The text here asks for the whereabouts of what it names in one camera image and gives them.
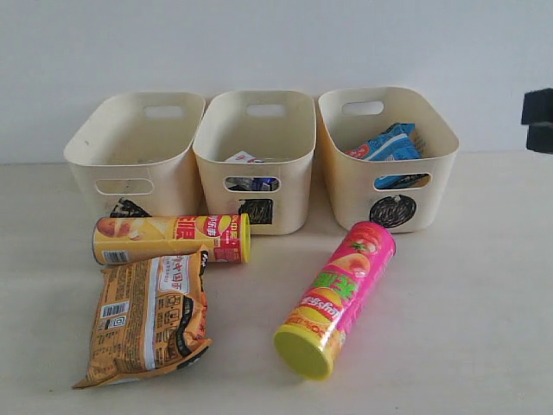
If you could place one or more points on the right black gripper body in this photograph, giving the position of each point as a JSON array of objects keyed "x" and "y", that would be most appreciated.
[{"x": 537, "y": 117}]

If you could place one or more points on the blue noodle packet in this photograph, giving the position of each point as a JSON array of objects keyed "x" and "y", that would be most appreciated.
[{"x": 396, "y": 143}]

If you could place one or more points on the pink Lays chips can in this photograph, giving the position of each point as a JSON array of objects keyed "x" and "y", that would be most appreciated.
[{"x": 314, "y": 332}]

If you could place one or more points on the white blue milk carton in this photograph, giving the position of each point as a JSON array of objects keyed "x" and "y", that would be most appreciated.
[{"x": 243, "y": 157}]

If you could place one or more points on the purple drink carton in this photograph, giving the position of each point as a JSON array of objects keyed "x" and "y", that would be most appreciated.
[{"x": 252, "y": 184}]

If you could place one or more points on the orange noodle packet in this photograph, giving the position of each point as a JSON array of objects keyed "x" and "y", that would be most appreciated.
[{"x": 150, "y": 320}]

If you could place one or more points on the right cream plastic bin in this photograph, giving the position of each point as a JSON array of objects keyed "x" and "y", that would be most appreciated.
[{"x": 400, "y": 195}]

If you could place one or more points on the cream plastic bin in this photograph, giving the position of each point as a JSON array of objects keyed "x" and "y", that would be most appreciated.
[
  {"x": 276, "y": 126},
  {"x": 400, "y": 195},
  {"x": 133, "y": 156}
]

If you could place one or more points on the middle cream plastic bin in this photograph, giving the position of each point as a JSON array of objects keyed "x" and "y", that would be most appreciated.
[{"x": 276, "y": 126}]

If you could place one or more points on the left cream plastic bin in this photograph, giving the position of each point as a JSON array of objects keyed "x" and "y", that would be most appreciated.
[{"x": 133, "y": 156}]

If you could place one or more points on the yellow chips can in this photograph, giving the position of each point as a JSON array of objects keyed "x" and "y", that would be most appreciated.
[{"x": 117, "y": 241}]

